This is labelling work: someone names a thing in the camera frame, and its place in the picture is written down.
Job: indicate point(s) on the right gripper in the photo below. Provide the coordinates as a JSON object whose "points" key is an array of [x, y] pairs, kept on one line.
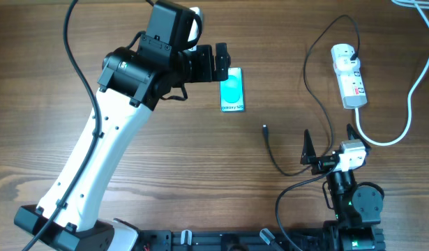
{"points": [[326, 163]]}

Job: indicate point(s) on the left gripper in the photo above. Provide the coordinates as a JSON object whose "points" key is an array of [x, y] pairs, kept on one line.
{"points": [[205, 73]]}

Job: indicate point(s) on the teal screen smartphone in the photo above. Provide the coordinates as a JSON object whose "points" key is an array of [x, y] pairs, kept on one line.
{"points": [[231, 92]]}

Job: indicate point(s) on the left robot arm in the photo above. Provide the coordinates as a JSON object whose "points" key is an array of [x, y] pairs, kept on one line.
{"points": [[134, 79]]}

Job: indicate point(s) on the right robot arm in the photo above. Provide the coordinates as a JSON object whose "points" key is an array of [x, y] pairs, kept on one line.
{"points": [[357, 206]]}

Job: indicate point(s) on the white USB charger plug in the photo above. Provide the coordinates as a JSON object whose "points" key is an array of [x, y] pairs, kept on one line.
{"points": [[344, 65]]}

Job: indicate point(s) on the white power strip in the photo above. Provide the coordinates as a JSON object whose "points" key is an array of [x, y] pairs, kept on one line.
{"points": [[352, 90]]}

